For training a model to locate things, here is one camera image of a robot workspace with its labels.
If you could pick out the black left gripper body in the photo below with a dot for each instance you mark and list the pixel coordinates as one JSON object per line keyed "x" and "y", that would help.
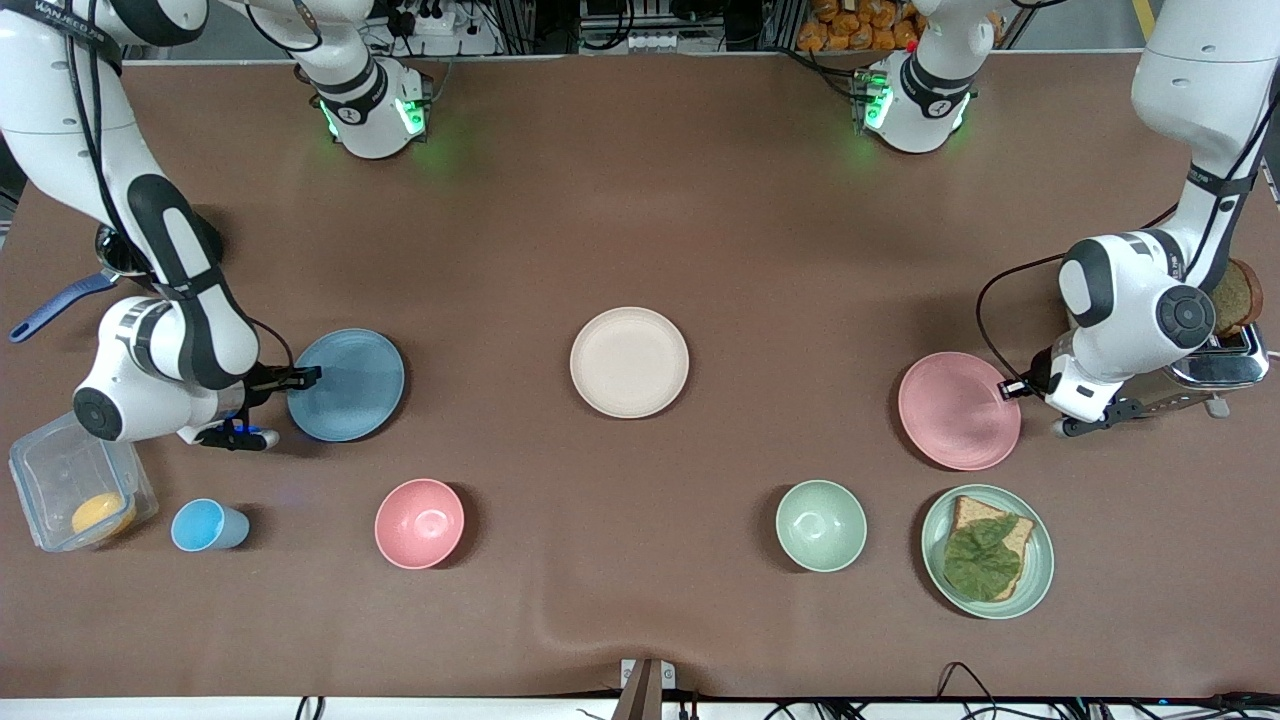
{"x": 1038, "y": 382}

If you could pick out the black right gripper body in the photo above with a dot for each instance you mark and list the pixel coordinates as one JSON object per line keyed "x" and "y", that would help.
{"x": 265, "y": 381}

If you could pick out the blue plate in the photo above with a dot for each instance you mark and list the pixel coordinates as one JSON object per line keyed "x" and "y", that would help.
{"x": 350, "y": 390}

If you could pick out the pink plate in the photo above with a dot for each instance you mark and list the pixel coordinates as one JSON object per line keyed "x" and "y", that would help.
{"x": 955, "y": 410}

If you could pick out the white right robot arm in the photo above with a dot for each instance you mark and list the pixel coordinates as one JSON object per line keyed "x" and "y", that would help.
{"x": 180, "y": 330}

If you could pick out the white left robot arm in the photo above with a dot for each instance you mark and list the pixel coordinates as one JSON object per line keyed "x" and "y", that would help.
{"x": 1120, "y": 300}

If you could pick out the bread slice under lettuce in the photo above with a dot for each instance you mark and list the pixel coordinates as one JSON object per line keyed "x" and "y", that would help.
{"x": 970, "y": 512}

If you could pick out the blue cup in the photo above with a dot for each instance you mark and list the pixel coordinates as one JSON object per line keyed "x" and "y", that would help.
{"x": 205, "y": 526}

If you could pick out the green plate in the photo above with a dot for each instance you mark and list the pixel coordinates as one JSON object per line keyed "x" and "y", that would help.
{"x": 1040, "y": 560}

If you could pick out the green lettuce leaf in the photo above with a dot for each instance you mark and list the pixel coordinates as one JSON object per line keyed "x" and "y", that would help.
{"x": 980, "y": 560}

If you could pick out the pink bowl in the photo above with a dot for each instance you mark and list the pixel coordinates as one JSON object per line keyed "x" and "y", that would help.
{"x": 419, "y": 524}

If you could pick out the beige chrome toaster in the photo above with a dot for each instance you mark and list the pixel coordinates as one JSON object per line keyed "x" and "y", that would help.
{"x": 1225, "y": 365}

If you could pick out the yellow food piece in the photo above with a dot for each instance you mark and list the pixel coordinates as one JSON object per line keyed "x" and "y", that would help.
{"x": 100, "y": 513}

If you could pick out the brown toast slice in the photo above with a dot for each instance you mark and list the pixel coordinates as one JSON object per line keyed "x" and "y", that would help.
{"x": 1240, "y": 295}

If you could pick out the clear plastic container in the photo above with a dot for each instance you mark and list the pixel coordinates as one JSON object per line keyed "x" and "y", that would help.
{"x": 60, "y": 470}

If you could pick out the green bowl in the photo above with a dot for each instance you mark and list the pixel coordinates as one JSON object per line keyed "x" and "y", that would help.
{"x": 821, "y": 526}

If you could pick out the beige plate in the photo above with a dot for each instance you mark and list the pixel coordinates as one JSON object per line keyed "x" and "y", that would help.
{"x": 629, "y": 362}

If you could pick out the white power strip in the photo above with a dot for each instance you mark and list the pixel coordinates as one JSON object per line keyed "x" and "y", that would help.
{"x": 650, "y": 42}
{"x": 430, "y": 22}

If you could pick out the brown table cloth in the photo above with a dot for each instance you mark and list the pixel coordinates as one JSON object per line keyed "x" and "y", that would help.
{"x": 640, "y": 200}

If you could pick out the bag of orange buns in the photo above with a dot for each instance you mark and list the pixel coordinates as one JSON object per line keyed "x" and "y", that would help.
{"x": 850, "y": 30}

